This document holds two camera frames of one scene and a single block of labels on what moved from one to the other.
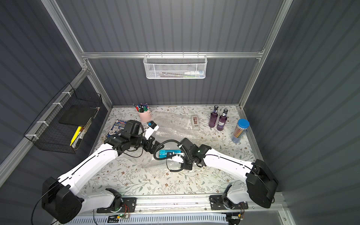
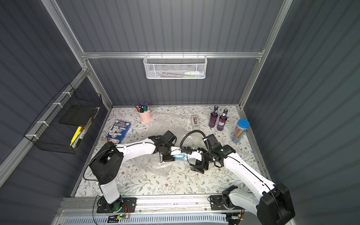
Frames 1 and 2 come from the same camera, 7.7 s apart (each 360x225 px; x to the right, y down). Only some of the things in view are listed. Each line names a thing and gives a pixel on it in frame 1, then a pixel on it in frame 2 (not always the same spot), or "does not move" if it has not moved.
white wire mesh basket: [175, 66] does not move
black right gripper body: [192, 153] to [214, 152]
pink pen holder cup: [145, 116] does not move
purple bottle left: [213, 116] does not move
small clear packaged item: [195, 122] does not move
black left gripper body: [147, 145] to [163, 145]
